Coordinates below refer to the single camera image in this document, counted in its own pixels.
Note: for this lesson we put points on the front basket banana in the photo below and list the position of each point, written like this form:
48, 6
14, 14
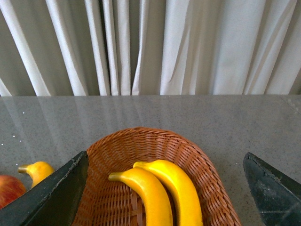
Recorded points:
157, 205

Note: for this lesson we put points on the basket banana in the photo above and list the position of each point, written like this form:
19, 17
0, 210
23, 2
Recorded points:
181, 188
157, 205

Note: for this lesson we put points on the back basket banana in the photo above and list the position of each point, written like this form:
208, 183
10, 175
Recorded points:
181, 188

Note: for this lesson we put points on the right brown wicker basket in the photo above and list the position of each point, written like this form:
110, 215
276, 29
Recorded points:
106, 203

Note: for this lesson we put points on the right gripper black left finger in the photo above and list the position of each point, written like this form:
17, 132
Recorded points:
52, 202

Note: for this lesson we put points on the red apple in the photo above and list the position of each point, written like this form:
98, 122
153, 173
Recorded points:
11, 188

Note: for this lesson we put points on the white pleated curtain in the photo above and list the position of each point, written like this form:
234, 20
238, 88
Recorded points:
149, 47

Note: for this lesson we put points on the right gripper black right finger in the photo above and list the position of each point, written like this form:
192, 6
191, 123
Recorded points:
277, 196

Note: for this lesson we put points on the yellow banana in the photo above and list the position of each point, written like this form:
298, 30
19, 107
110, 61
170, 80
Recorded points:
37, 171

